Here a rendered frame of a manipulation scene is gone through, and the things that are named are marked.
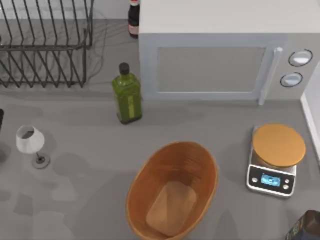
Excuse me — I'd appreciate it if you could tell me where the large microwave knob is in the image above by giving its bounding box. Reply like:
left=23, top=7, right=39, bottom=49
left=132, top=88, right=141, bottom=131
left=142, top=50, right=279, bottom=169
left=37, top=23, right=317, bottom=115
left=287, top=48, right=314, bottom=67

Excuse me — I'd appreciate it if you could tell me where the pale microwave oven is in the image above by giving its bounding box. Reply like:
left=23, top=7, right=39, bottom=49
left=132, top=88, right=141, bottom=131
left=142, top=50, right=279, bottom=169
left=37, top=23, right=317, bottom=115
left=138, top=0, right=320, bottom=106

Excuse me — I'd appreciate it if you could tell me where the microwave door handle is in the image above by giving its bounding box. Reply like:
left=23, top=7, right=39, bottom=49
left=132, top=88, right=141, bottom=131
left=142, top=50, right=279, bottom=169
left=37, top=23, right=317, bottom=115
left=258, top=46, right=284, bottom=106

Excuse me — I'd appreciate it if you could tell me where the dark red bottle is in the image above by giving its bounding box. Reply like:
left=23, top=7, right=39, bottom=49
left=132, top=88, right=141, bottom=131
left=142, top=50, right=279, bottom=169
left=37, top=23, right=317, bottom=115
left=127, top=0, right=140, bottom=40

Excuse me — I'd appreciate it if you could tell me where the microwave door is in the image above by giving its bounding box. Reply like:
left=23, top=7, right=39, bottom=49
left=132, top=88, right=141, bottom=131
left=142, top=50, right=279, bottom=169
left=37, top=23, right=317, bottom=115
left=146, top=37, right=276, bottom=101

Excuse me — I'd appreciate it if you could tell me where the kitchen scale with wooden plate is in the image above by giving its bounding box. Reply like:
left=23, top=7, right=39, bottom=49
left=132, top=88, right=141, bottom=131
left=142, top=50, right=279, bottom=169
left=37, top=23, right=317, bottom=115
left=246, top=122, right=307, bottom=198

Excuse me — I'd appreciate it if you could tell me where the brown wooden basket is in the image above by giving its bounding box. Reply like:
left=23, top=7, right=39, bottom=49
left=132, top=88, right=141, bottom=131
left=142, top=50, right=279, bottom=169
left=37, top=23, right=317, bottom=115
left=125, top=141, right=219, bottom=240

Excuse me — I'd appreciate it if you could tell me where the green bottle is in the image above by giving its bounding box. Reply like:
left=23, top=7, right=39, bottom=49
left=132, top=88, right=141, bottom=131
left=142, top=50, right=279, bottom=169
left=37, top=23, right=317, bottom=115
left=111, top=62, right=143, bottom=125

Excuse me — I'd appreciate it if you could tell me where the small microwave knob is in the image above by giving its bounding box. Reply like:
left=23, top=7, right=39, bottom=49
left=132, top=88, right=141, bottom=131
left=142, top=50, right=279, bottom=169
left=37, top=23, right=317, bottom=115
left=279, top=71, right=304, bottom=88

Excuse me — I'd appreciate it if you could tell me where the white wine glass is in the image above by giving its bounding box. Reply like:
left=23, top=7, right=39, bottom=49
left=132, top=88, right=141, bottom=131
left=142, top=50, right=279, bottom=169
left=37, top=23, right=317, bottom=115
left=15, top=125, right=51, bottom=170

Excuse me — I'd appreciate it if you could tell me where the dark wire dish rack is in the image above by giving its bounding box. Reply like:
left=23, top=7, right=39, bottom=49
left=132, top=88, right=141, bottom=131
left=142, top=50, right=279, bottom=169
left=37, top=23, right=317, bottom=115
left=0, top=0, right=96, bottom=89

